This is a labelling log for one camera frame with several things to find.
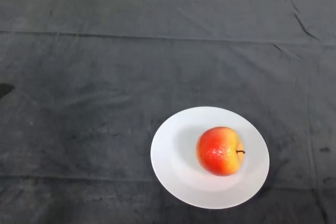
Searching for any white round plate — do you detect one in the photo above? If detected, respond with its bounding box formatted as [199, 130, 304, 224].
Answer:
[150, 106, 270, 210]

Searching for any red yellow apple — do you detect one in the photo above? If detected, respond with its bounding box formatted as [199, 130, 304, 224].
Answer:
[196, 126, 246, 177]

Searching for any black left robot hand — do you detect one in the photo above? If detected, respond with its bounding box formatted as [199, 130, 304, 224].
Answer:
[0, 83, 15, 100]

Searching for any black table cloth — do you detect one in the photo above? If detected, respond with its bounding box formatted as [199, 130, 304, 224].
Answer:
[0, 0, 336, 224]

